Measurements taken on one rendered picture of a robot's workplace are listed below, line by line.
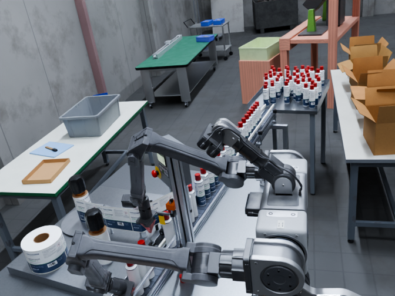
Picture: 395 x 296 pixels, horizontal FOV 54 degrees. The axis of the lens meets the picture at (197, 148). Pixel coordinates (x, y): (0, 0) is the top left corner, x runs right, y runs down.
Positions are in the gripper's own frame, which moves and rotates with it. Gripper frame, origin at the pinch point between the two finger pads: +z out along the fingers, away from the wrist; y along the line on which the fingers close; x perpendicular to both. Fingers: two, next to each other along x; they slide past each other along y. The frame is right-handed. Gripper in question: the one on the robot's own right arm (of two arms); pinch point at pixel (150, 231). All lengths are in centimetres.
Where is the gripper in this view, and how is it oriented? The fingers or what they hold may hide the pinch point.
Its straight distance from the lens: 197.1
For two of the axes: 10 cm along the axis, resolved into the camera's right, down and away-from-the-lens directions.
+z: 1.3, 8.9, 4.4
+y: -4.0, 4.6, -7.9
